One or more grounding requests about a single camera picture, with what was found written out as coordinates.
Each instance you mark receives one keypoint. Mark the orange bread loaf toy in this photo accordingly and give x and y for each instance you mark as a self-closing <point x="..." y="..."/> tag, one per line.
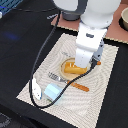
<point x="70" y="67"/>

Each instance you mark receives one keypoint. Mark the light blue milk carton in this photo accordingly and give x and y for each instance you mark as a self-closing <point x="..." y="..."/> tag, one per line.
<point x="52" y="91"/>

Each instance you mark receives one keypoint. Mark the white fish toy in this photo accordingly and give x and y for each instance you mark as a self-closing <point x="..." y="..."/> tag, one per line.
<point x="36" y="90"/>

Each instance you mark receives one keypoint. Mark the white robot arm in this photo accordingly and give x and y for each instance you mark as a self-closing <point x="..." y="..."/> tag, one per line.
<point x="95" y="17"/>

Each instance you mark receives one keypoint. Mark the wooden round plate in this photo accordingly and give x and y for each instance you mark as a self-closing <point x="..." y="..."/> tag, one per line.
<point x="68" y="76"/>

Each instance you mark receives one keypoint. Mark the beige woven placemat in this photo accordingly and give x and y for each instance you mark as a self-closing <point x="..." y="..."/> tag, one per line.
<point x="76" y="107"/>

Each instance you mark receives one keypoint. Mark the small dark grey pot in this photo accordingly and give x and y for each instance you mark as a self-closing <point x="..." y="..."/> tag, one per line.
<point x="70" y="17"/>

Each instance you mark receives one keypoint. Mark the salmon pink mat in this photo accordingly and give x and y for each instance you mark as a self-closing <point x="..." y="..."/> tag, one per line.
<point x="115" y="32"/>

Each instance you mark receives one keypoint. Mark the beige bowl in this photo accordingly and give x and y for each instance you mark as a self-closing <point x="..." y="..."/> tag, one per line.
<point x="124" y="16"/>

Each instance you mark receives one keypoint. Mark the fork with wooden handle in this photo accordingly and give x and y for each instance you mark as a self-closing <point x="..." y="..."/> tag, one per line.
<point x="59" y="79"/>

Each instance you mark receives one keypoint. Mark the knife with wooden handle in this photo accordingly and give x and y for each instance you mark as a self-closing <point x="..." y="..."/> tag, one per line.
<point x="72" y="58"/>

